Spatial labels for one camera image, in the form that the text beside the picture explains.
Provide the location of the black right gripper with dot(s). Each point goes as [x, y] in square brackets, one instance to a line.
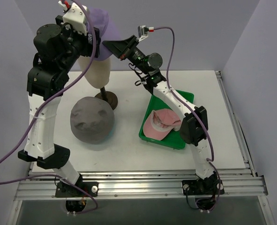
[127, 49]

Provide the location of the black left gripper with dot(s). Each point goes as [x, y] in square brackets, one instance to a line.
[95, 42]

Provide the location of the purple baseball cap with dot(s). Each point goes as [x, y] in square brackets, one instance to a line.
[108, 31]

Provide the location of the grey bucket hat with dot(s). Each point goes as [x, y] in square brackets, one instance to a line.
[92, 120]

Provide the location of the teal bucket hat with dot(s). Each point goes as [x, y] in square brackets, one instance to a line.
[111, 133]

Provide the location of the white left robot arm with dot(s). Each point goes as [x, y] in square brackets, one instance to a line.
[45, 86]

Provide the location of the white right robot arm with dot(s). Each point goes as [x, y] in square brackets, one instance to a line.
[194, 120]

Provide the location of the beige mannequin head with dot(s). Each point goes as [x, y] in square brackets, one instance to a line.
[98, 75]

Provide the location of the brown mannequin stand base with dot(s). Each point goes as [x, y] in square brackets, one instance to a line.
[108, 97]

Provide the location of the pink baseball cap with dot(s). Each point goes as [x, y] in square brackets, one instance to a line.
[160, 123]

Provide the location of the green plastic tray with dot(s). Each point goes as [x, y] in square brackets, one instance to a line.
[172, 139]

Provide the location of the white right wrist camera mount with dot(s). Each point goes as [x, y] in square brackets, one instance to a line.
[143, 32]

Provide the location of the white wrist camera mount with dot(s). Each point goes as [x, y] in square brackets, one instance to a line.
[75, 16]
[143, 32]

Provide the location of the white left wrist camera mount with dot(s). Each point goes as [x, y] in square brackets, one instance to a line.
[75, 16]

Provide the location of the aluminium frame rail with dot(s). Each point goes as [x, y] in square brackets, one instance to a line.
[127, 167]

